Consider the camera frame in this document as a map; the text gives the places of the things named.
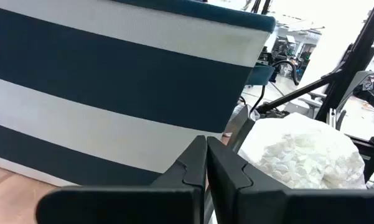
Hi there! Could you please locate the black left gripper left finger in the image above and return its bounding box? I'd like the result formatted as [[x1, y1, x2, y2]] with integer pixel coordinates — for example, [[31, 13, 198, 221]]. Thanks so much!
[[35, 135, 208, 224]]

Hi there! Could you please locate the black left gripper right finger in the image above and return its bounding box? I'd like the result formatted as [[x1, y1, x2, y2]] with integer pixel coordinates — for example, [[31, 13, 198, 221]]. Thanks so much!
[[207, 136, 374, 224]]

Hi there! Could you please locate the white textured cloth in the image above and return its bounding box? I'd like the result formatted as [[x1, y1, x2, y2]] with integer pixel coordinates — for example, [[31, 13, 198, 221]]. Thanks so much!
[[238, 112, 367, 190]]

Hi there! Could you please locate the navy white striped fabric basket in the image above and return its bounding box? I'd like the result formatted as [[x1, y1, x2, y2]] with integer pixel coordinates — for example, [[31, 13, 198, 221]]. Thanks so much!
[[0, 0, 277, 187]]

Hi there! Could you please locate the black metal rig frame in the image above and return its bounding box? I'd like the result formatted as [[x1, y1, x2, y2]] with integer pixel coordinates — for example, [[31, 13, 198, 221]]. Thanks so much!
[[256, 0, 374, 181]]

